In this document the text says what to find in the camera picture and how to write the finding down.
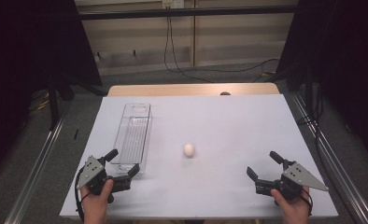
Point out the aluminium floor rail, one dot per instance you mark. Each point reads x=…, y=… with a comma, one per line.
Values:
x=32, y=177
x=337, y=168

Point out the white wall power outlet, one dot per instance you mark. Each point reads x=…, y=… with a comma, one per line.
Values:
x=172, y=3

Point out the black curtain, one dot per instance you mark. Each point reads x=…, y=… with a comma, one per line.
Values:
x=20, y=62
x=344, y=62

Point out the person's left hand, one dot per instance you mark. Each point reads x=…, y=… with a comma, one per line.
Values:
x=95, y=202

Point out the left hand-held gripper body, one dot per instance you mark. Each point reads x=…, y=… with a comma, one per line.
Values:
x=93, y=179

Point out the white table cover board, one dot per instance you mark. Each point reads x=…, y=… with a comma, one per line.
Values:
x=222, y=124

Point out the clear plastic storage container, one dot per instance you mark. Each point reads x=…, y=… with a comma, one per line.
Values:
x=132, y=140

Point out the person's right hand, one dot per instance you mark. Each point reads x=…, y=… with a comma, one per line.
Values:
x=292, y=205

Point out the black metal stand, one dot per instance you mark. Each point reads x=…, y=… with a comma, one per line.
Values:
x=308, y=90
x=53, y=102

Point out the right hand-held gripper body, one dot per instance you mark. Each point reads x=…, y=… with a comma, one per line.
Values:
x=292, y=182

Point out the small black floor object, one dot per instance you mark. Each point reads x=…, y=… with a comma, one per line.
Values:
x=76, y=134

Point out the white egg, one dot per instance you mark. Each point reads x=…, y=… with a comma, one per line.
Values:
x=189, y=150

